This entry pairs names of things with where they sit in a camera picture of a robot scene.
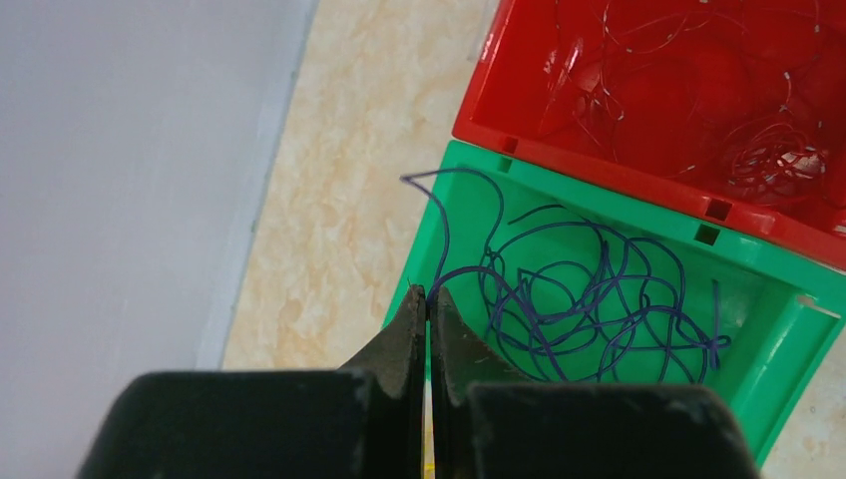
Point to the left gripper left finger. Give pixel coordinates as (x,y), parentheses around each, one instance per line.
(363,419)

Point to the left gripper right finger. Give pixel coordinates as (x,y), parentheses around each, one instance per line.
(491,421)

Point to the green plastic bin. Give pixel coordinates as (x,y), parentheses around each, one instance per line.
(568,281)

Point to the red plastic bin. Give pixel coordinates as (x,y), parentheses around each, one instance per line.
(732,112)

